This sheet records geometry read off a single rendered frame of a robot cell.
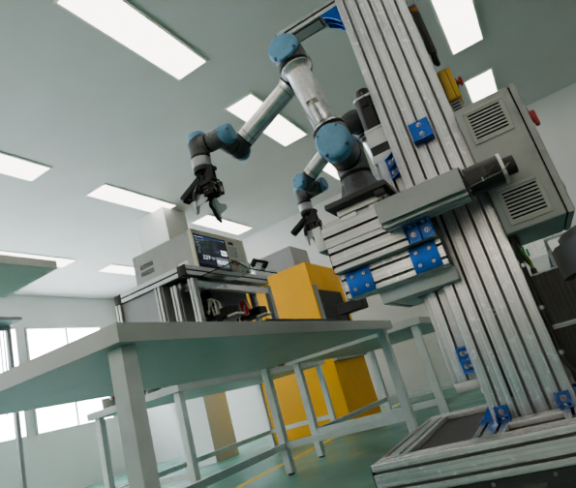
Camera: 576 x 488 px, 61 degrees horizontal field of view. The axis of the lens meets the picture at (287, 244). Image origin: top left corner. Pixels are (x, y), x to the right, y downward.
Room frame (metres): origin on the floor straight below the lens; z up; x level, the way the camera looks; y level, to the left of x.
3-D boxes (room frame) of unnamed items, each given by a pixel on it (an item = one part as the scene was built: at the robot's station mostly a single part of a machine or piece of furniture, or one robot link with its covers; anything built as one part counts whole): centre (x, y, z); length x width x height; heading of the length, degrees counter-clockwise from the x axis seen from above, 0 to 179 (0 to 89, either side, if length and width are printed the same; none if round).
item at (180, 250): (2.40, 0.50, 1.22); 0.44 x 0.39 x 0.20; 155
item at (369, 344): (4.48, -0.62, 0.37); 1.85 x 1.10 x 0.75; 155
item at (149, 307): (2.13, 0.72, 0.91); 0.28 x 0.03 x 0.32; 65
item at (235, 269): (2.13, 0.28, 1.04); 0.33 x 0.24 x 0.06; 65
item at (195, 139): (1.67, 0.22, 1.45); 0.09 x 0.08 x 0.11; 70
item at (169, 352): (2.36, 0.44, 0.72); 2.20 x 1.01 x 0.05; 155
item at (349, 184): (1.61, -0.30, 1.09); 0.15 x 0.15 x 0.10
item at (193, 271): (2.39, 0.50, 1.09); 0.68 x 0.44 x 0.05; 155
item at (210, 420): (6.32, 1.61, 1.65); 0.50 x 0.45 x 3.30; 65
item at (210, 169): (1.66, 0.23, 1.29); 0.09 x 0.08 x 0.12; 65
